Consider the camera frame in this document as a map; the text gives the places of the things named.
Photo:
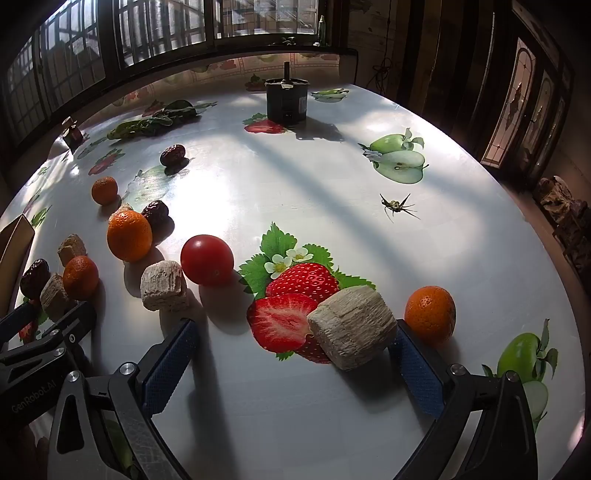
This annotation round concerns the cardboard box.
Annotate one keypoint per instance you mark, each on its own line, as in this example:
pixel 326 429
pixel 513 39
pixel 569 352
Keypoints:
pixel 14 258

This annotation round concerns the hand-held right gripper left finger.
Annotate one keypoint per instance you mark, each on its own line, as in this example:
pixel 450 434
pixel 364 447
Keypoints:
pixel 168 364

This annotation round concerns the large dried red date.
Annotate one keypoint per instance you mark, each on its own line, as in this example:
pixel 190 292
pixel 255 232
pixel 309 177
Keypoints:
pixel 34 278

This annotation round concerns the dried green stem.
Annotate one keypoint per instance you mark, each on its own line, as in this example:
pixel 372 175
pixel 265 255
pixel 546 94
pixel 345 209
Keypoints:
pixel 395 205

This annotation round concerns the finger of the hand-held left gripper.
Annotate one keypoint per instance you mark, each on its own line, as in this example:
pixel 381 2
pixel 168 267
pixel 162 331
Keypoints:
pixel 18 318
pixel 74 323

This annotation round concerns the barred window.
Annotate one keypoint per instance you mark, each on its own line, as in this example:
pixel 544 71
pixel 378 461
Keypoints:
pixel 152 32

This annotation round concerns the green leafy vegetable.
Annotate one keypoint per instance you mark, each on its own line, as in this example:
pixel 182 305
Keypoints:
pixel 152 121

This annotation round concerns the orange mandarin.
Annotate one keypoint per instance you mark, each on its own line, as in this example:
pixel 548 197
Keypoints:
pixel 81 277
pixel 430 314
pixel 104 190
pixel 129 234

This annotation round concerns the small dark jar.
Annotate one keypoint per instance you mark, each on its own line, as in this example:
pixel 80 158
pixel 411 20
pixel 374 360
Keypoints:
pixel 73 133

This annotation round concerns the large beige fibrous block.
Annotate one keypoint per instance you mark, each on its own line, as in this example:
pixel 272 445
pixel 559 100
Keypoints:
pixel 353 327

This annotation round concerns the fruit print tablecloth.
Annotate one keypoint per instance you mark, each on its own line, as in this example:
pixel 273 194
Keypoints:
pixel 295 194

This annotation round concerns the carved wooden ornament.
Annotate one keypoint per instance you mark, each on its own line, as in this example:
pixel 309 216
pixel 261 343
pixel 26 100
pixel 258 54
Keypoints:
pixel 563 207

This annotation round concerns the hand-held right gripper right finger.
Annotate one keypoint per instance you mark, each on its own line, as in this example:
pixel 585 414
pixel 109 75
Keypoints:
pixel 418 374

